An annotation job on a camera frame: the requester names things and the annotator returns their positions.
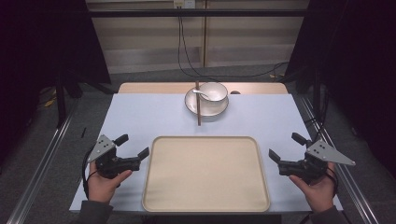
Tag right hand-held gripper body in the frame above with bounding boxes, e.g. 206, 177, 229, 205
277, 138, 357, 185

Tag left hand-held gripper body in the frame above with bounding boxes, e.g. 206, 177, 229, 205
86, 133, 142, 180

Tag person's right hand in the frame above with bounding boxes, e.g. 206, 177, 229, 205
289, 161, 339, 215

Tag person's left hand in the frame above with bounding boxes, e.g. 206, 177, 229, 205
87, 161, 134, 205

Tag pale blue table mat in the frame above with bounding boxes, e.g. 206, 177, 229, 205
68, 92, 344, 215

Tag wooden table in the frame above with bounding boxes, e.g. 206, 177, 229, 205
117, 81, 290, 95

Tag black metal stand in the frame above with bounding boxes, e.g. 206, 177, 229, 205
55, 73, 68, 128

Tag beige plastic tray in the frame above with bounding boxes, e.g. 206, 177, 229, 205
141, 135, 272, 214

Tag brown chopsticks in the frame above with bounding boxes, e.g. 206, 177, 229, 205
194, 80, 203, 127

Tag white plate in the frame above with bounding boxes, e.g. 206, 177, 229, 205
184, 87, 230, 118

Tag white ceramic spoon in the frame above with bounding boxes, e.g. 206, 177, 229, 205
191, 88, 213, 103

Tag white bowl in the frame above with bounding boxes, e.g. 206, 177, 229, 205
198, 81, 229, 104

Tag black curtain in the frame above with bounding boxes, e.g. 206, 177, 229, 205
283, 0, 396, 172
0, 0, 112, 162

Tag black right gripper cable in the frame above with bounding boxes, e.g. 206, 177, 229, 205
325, 166, 340, 198

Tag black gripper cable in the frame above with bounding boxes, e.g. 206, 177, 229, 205
325, 166, 340, 198
81, 148, 98, 200

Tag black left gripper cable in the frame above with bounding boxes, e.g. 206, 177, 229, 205
81, 148, 98, 200

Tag metal floor rail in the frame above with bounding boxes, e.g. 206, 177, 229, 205
6, 98, 79, 224
298, 95, 380, 224

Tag black wall cable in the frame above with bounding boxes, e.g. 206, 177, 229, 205
177, 6, 290, 79

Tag black horizontal frame bar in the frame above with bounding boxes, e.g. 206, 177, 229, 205
88, 8, 310, 19

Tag white wall socket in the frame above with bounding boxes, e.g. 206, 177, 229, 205
173, 0, 196, 9

